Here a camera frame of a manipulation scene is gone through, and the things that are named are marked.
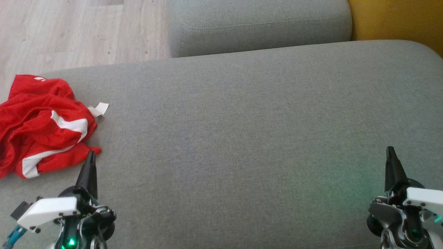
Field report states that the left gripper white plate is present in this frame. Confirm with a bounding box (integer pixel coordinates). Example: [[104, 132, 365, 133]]
[[17, 151, 117, 249]]

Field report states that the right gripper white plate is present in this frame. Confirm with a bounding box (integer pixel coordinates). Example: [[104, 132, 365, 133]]
[[368, 146, 443, 249]]

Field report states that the red shorts white stripe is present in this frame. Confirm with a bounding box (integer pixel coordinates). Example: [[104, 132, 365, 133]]
[[0, 101, 102, 179]]

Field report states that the yellow cushion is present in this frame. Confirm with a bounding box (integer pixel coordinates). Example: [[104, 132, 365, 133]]
[[347, 0, 443, 58]]

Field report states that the grey fabric sofa seat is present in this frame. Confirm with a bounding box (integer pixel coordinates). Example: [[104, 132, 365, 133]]
[[0, 40, 443, 249]]

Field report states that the grey sofa cushion section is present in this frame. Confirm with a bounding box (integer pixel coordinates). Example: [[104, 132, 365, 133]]
[[167, 0, 353, 58]]

